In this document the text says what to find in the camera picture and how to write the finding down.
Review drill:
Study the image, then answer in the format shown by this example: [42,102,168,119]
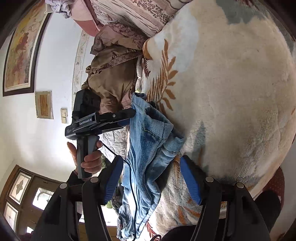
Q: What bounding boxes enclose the blue denim jeans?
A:
[117,93,185,240]

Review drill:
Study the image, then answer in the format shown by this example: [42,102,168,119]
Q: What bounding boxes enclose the grey quilted bedspread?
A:
[99,126,130,162]

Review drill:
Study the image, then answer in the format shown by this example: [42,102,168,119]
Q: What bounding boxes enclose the small framed picture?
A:
[35,91,53,120]

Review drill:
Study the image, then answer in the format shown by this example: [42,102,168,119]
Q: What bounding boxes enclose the brown satin pillow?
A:
[82,23,147,113]

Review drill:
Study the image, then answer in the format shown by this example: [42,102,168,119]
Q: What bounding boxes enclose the large framed painting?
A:
[3,1,50,96]

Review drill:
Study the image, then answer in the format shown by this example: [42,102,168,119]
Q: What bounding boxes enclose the pink folded blanket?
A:
[70,0,104,37]

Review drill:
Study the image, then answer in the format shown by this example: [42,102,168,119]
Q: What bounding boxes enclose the striped floral bed sheet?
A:
[90,0,190,37]

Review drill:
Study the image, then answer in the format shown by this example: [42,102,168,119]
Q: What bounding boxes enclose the cream leaf-print fleece blanket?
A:
[136,0,296,240]

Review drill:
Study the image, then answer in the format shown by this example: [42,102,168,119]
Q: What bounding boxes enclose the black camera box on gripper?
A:
[72,89,101,122]

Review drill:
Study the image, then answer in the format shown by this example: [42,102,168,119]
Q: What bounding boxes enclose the beige wall switch plate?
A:
[60,108,68,124]

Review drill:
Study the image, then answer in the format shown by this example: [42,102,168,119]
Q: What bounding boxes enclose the wooden stained-glass window frame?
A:
[0,164,121,241]

